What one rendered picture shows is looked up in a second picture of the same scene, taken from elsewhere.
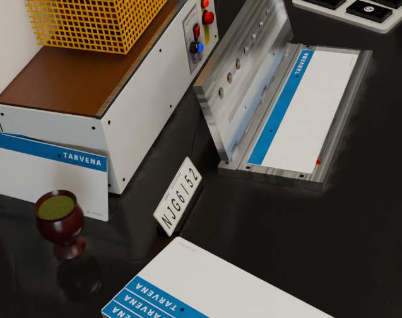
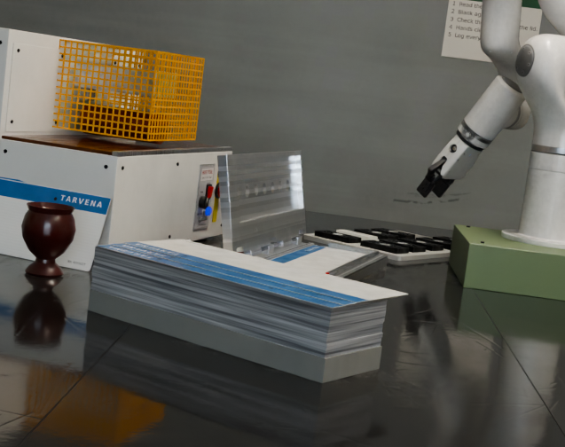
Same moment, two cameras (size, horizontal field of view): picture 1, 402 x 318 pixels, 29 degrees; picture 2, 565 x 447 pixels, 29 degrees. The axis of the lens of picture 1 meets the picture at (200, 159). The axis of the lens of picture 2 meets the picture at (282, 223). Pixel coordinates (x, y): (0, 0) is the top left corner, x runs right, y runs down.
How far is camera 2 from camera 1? 1.04 m
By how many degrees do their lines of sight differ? 34
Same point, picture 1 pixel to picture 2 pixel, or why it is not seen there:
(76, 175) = not seen: hidden behind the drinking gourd
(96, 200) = (82, 247)
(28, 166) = (12, 213)
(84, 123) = (98, 161)
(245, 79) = (259, 213)
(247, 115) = (255, 239)
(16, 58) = (32, 119)
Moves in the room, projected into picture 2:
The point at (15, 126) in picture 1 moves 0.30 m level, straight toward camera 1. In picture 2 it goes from (14, 168) to (53, 192)
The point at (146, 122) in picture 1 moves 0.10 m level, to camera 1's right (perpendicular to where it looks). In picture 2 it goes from (146, 219) to (201, 225)
